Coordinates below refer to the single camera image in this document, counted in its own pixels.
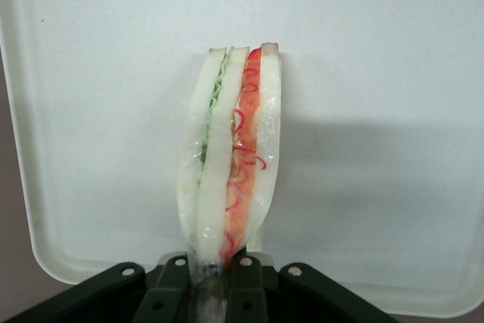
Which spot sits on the cream plastic tray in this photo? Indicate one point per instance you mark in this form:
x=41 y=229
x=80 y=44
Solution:
x=94 y=111

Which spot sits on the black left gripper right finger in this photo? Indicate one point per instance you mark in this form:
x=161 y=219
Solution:
x=247 y=289

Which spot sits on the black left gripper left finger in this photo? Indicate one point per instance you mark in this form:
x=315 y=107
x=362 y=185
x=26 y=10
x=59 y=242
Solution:
x=168 y=289

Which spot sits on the triangle sandwich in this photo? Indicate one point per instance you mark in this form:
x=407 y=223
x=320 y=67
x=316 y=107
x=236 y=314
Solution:
x=227 y=141

